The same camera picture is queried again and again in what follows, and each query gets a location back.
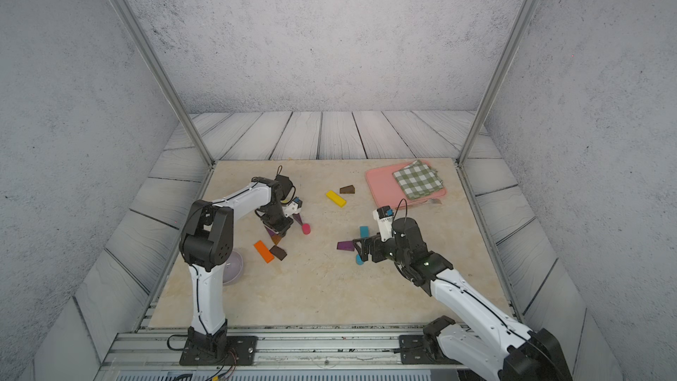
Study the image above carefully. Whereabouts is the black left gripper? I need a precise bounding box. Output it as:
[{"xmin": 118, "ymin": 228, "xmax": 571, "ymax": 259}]
[{"xmin": 263, "ymin": 205, "xmax": 296, "ymax": 236}]

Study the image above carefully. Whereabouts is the purple triangular block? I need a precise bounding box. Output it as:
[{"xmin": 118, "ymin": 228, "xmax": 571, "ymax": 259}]
[
  {"xmin": 337, "ymin": 241, "xmax": 354, "ymax": 252},
  {"xmin": 293, "ymin": 213, "xmax": 304, "ymax": 226}
]

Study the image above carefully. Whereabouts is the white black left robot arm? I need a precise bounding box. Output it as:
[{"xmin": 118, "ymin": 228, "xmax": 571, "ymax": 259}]
[{"xmin": 179, "ymin": 174, "xmax": 301, "ymax": 336}]

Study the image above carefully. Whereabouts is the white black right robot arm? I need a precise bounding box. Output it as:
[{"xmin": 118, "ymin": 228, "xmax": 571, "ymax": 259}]
[{"xmin": 353, "ymin": 217, "xmax": 572, "ymax": 380}]

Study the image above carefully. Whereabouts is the dark brown rectangular block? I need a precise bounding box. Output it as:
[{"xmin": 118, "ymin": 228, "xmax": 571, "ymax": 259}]
[{"xmin": 269, "ymin": 245, "xmax": 287, "ymax": 261}]

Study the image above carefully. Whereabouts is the orange rectangular block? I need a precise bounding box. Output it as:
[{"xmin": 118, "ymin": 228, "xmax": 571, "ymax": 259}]
[{"xmin": 254, "ymin": 241, "xmax": 275, "ymax": 264}]

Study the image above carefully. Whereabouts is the yellow rectangular block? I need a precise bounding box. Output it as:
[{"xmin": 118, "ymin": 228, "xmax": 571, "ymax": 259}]
[{"xmin": 325, "ymin": 190, "xmax": 347, "ymax": 207}]

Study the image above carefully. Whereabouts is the dark brown triangular block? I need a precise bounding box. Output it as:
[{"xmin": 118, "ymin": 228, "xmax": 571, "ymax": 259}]
[{"xmin": 340, "ymin": 185, "xmax": 355, "ymax": 194}]

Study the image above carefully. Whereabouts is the pink plastic tray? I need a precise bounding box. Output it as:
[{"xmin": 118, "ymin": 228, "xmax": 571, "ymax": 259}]
[{"xmin": 365, "ymin": 161, "xmax": 447, "ymax": 209}]

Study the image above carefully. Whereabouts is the lilac ceramic bowl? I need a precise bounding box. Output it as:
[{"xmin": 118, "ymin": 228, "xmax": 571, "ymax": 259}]
[{"xmin": 222, "ymin": 250, "xmax": 244, "ymax": 286}]

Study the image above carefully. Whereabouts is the green white checkered cloth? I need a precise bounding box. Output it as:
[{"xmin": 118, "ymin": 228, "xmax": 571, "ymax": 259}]
[{"xmin": 392, "ymin": 160, "xmax": 444, "ymax": 200}]

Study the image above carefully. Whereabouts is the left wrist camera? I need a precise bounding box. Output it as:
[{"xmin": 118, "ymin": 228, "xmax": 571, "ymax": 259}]
[{"xmin": 282, "ymin": 197, "xmax": 303, "ymax": 217}]

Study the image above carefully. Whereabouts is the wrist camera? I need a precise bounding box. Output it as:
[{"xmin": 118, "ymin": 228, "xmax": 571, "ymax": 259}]
[
  {"xmin": 282, "ymin": 197, "xmax": 303, "ymax": 217},
  {"xmin": 373, "ymin": 206, "xmax": 394, "ymax": 242}
]

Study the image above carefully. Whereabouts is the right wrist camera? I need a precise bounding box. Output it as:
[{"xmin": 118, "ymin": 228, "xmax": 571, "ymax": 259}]
[{"xmin": 373, "ymin": 206, "xmax": 394, "ymax": 242}]

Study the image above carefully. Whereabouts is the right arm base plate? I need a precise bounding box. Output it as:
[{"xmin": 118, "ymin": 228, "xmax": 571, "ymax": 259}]
[{"xmin": 393, "ymin": 334, "xmax": 458, "ymax": 365}]

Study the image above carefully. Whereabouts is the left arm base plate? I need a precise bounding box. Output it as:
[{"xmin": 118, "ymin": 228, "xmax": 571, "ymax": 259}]
[{"xmin": 179, "ymin": 333, "xmax": 258, "ymax": 366}]

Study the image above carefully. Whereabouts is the aluminium front rail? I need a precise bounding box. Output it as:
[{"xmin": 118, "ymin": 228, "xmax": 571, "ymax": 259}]
[{"xmin": 97, "ymin": 325, "xmax": 469, "ymax": 380}]

